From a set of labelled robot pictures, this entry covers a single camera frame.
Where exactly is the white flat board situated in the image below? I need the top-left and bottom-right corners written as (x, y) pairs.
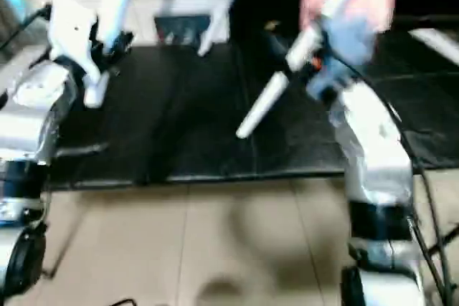
top-left (408, 28), bottom-right (459, 59)

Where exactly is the white cabinet with glass doors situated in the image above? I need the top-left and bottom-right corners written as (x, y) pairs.
top-left (125, 0), bottom-right (230, 45)

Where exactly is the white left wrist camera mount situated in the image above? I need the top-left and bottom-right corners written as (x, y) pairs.
top-left (48, 0), bottom-right (102, 81)

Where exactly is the pink pillow with print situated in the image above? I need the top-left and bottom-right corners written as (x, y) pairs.
top-left (300, 0), bottom-right (397, 34)

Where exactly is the black work mat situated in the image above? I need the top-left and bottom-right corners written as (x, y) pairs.
top-left (42, 29), bottom-right (459, 188)

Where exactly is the black left wrist camera cable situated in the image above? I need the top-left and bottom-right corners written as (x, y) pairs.
top-left (0, 6), bottom-right (53, 52)

